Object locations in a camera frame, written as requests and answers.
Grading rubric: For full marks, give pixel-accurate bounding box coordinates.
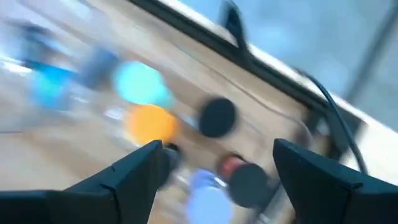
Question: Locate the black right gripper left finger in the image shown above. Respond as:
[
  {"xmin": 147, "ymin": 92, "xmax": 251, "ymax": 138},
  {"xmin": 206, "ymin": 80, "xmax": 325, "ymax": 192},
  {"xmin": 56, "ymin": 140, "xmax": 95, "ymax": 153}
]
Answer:
[{"xmin": 0, "ymin": 139, "xmax": 171, "ymax": 224}]

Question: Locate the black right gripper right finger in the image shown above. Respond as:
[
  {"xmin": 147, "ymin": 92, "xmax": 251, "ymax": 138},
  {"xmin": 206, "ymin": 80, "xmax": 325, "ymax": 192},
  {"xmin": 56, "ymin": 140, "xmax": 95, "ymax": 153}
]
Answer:
[{"xmin": 272, "ymin": 138, "xmax": 398, "ymax": 224}]

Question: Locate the large black hourglass red sand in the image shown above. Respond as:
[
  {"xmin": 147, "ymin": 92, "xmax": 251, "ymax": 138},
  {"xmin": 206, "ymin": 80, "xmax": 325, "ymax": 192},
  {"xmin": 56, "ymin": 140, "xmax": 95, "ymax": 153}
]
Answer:
[{"xmin": 217, "ymin": 154, "xmax": 275, "ymax": 209}]

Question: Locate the small purple hourglass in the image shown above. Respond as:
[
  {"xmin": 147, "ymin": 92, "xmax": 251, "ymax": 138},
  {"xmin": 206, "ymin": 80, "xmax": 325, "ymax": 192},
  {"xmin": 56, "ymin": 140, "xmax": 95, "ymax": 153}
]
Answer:
[{"xmin": 185, "ymin": 169, "xmax": 234, "ymax": 224}]

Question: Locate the teal box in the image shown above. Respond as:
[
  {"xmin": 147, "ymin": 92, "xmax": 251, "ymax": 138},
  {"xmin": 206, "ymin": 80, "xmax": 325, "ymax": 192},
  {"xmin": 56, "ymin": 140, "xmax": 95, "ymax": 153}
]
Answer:
[{"xmin": 29, "ymin": 67, "xmax": 78, "ymax": 110}]

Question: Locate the black hourglass yellow-green sand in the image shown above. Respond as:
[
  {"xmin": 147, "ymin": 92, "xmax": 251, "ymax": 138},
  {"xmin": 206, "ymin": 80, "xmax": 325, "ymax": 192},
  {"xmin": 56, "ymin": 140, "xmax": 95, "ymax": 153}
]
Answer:
[{"xmin": 198, "ymin": 97, "xmax": 238, "ymax": 139}]

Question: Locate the clear plastic bin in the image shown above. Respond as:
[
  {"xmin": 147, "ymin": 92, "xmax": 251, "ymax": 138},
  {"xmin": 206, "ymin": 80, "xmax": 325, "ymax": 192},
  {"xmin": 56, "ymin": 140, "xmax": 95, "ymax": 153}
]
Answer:
[{"xmin": 0, "ymin": 6, "xmax": 125, "ymax": 134}]

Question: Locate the black clamp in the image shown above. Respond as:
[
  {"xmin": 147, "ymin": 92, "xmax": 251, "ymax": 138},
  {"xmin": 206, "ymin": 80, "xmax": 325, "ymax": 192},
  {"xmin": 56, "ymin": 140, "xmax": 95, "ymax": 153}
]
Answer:
[{"xmin": 218, "ymin": 0, "xmax": 251, "ymax": 55}]

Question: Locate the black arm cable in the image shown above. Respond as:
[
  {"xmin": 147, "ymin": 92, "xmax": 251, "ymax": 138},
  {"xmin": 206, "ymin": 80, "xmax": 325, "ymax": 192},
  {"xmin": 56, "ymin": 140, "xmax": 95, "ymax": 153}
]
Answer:
[{"xmin": 294, "ymin": 68, "xmax": 369, "ymax": 175}]

